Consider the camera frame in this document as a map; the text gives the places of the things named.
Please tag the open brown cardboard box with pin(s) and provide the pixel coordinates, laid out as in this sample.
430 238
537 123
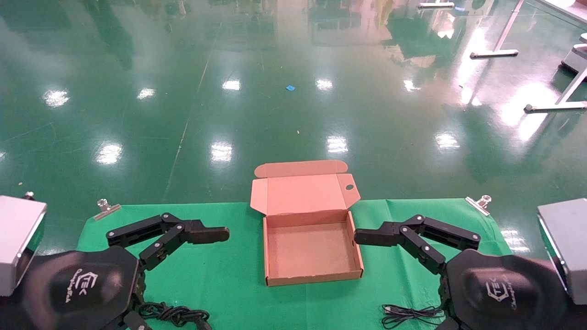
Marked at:
312 252

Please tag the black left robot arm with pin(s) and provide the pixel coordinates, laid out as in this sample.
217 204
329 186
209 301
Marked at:
9 314

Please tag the white table foot bar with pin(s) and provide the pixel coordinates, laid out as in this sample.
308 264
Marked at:
435 5

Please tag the metal binder clip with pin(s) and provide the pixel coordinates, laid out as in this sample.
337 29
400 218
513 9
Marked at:
477 205
106 211

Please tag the grey machine base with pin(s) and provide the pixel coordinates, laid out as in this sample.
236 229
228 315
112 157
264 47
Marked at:
575 59

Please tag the white table top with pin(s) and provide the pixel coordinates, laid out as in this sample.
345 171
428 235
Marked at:
573 7

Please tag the white table leg frame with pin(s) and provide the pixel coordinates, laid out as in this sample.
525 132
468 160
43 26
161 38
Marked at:
493 53
555 107

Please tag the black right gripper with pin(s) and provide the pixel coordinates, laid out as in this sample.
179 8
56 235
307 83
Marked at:
500 293

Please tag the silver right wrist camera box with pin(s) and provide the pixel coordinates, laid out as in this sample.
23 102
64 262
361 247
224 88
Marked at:
566 243

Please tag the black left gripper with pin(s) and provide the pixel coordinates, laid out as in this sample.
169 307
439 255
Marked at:
73 288

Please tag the green table cloth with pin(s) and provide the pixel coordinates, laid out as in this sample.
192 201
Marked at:
220 284

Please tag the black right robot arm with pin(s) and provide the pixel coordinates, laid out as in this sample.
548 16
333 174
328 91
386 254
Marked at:
578 318

